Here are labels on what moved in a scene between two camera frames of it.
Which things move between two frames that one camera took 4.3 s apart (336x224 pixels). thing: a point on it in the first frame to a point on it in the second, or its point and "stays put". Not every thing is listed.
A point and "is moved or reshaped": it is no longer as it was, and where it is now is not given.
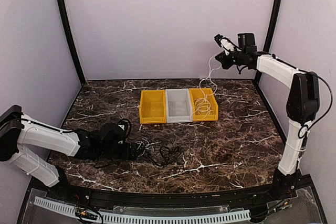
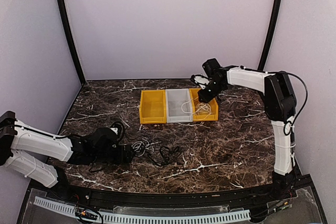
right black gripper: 224,64 to 205,96
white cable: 210,78 is moved or reshaped
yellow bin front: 205,107 stays put
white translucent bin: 179,108 stays put
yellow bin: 152,107 stays put
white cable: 203,105 stays put
